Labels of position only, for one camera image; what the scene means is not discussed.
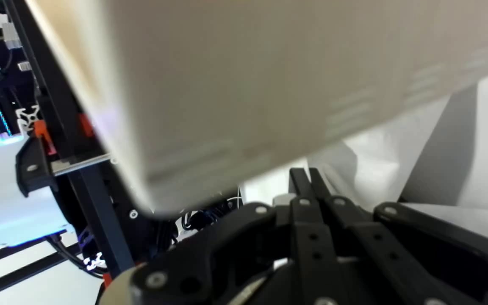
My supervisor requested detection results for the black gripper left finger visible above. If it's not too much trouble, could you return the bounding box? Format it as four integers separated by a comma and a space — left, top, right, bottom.
290, 168, 312, 198

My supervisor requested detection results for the black clamp mount frame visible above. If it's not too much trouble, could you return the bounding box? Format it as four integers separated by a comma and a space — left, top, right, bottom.
1, 0, 242, 276

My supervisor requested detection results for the white paper napkin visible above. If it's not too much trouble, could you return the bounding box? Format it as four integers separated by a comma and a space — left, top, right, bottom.
237, 61, 488, 247

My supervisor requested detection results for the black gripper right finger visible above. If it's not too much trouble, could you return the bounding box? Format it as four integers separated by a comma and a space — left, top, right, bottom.
310, 168, 330, 200

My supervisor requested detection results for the wooden shape sorter house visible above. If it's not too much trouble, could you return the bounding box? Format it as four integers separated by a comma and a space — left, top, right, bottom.
25, 0, 488, 215

